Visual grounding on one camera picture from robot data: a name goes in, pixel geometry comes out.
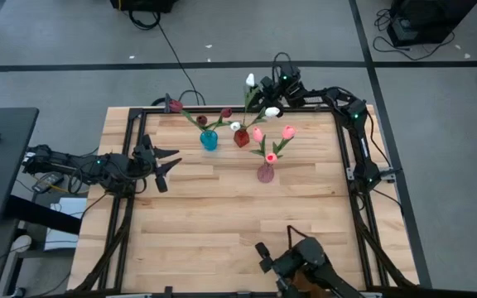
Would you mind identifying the black desk support beam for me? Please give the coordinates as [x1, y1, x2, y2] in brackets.
[5, 194, 83, 236]

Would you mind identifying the red glass vase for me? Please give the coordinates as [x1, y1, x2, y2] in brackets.
[233, 128, 251, 149]

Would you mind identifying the white paper sheet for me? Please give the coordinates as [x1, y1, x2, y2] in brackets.
[43, 197, 89, 252]

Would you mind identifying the black aluminium rig frame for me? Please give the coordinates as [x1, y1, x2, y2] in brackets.
[67, 105, 422, 298]

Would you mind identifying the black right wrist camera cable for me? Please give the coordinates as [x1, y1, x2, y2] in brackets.
[270, 50, 294, 79]

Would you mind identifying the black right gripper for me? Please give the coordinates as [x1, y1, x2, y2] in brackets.
[257, 74, 301, 109]

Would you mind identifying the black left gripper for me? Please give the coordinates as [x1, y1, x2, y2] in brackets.
[128, 134, 183, 195]

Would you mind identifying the grey side table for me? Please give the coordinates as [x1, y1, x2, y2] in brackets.
[0, 107, 40, 225]

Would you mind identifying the dark red artificial tulip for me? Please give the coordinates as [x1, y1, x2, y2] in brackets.
[207, 107, 234, 133]
[195, 114, 213, 136]
[167, 99, 210, 133]

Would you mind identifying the black floor equipment box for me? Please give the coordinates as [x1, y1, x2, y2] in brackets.
[109, 0, 180, 13]
[387, 0, 477, 47]

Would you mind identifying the black floor cable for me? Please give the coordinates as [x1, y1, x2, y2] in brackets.
[128, 10, 207, 108]

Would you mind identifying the teal glass vase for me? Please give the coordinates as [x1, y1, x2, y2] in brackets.
[200, 130, 219, 152]

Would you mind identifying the pink glass vase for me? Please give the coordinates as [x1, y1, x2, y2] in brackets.
[257, 161, 276, 184]

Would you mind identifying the black power adapter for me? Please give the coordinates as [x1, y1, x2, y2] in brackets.
[31, 171, 65, 195]

